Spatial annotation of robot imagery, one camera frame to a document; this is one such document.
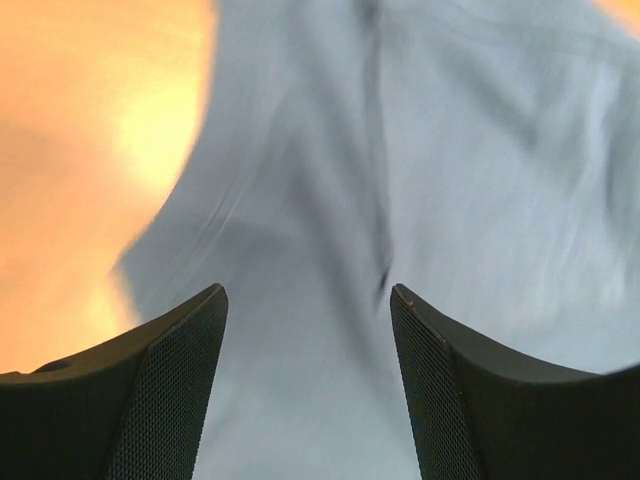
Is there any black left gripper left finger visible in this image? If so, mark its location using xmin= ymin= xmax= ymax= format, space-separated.
xmin=1 ymin=284 xmax=228 ymax=480

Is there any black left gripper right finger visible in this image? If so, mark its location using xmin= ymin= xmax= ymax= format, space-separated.
xmin=390 ymin=284 xmax=639 ymax=480

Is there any blue-grey t shirt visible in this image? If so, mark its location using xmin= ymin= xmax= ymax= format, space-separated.
xmin=121 ymin=1 xmax=639 ymax=479

